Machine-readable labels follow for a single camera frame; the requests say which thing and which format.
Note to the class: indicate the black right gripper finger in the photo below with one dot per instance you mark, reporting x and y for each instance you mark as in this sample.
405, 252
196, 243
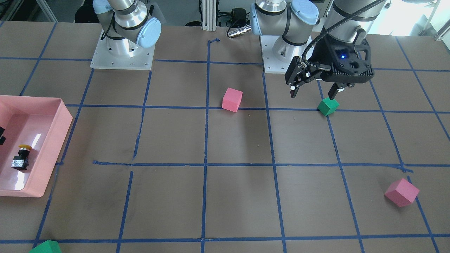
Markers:
2, 137

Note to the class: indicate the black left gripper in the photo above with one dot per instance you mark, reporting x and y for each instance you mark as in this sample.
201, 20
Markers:
321, 53

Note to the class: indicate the yellow push button switch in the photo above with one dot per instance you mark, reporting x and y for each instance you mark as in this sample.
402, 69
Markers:
20, 161

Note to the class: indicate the green cube near left arm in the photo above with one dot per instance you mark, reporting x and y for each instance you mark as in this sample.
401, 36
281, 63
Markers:
328, 106

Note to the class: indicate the pink cube near left arm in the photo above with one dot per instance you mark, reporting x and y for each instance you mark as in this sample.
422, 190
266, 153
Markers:
402, 193

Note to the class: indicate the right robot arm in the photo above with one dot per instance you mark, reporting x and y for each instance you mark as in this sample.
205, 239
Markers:
78, 62

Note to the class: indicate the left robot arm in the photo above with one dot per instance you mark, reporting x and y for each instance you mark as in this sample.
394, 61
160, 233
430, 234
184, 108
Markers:
347, 21

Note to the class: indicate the pink plastic bin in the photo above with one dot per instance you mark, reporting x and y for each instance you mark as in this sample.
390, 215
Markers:
33, 130

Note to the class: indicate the pink cube centre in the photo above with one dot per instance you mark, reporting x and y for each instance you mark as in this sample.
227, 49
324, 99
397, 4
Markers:
232, 99

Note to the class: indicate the green cube near bin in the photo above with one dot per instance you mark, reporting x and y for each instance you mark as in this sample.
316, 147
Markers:
49, 246

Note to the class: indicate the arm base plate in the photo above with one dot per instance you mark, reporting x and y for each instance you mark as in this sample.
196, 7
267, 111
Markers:
121, 55
277, 54

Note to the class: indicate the aluminium frame post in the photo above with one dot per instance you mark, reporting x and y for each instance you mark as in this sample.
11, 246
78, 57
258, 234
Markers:
208, 10

